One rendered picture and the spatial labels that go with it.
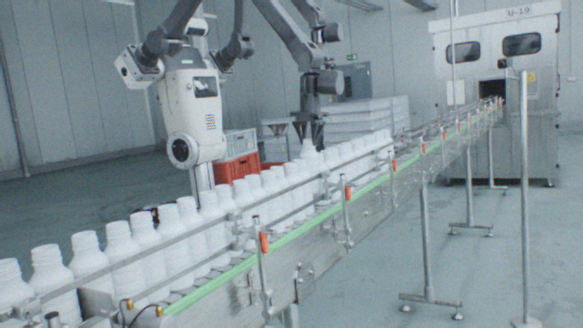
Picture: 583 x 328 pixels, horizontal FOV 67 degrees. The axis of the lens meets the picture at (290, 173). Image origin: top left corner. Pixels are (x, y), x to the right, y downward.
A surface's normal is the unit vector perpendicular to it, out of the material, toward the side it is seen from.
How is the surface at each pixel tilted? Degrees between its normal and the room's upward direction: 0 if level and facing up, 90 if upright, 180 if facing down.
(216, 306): 90
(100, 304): 90
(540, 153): 90
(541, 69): 90
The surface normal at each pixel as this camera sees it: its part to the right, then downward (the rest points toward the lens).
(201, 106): 0.86, 0.00
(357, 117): -0.46, 0.20
